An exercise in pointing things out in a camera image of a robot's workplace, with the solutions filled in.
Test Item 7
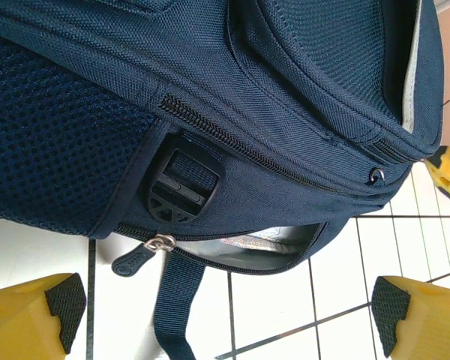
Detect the navy blue backpack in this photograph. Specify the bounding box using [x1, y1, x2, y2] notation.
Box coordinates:
[0, 0, 446, 360]

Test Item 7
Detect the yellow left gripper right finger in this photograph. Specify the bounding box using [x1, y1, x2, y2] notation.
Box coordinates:
[370, 275, 450, 360]

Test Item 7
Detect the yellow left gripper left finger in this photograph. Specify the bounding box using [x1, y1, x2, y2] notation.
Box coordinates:
[0, 272, 87, 360]

